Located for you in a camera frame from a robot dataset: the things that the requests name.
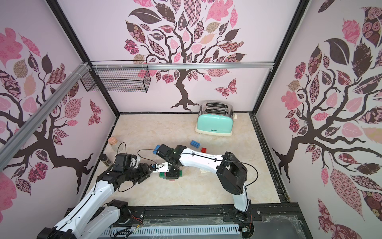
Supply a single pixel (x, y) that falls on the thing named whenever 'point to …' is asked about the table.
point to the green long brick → (161, 175)
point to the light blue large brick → (195, 144)
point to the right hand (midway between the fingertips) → (170, 170)
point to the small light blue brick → (155, 149)
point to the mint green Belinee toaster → (215, 118)
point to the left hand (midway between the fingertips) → (154, 175)
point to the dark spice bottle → (104, 158)
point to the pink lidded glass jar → (114, 143)
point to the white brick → (202, 171)
